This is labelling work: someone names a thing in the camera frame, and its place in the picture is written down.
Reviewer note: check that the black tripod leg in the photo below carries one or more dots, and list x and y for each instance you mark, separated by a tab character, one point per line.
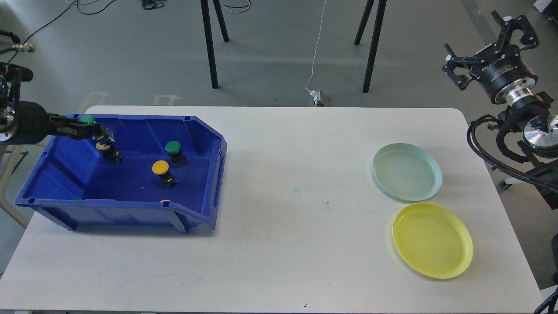
374	45
221	20
209	43
363	21

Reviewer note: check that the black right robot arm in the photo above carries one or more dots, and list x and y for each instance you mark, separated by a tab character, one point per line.
526	129

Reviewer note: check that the blue plastic bin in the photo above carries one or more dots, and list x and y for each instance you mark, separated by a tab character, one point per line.
73	185

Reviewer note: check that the white plug adapter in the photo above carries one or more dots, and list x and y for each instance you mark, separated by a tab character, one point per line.
320	98

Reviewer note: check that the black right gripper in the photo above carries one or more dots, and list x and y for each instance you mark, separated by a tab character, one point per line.
503	76

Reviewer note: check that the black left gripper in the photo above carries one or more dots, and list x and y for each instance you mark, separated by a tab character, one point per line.
35	124

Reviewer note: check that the green push button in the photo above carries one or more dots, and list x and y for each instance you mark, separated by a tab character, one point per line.
89	119
176	155

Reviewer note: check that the light green plate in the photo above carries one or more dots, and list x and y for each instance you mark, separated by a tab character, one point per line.
406	172

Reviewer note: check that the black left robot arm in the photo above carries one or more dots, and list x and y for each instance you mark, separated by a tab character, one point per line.
12	76

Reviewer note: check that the yellow plate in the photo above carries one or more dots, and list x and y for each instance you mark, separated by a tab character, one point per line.
432	240

